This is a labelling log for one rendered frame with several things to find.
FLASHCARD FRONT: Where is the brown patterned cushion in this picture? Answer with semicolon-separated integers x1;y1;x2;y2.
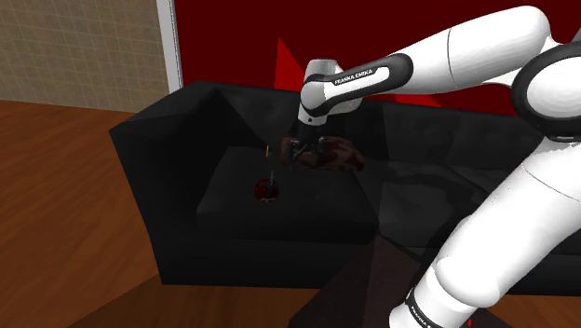
279;134;366;172

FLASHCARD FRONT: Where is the thin pencil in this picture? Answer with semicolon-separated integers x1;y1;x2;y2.
264;144;277;192

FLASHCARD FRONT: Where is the black sofa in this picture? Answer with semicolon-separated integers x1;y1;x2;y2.
108;80;581;297

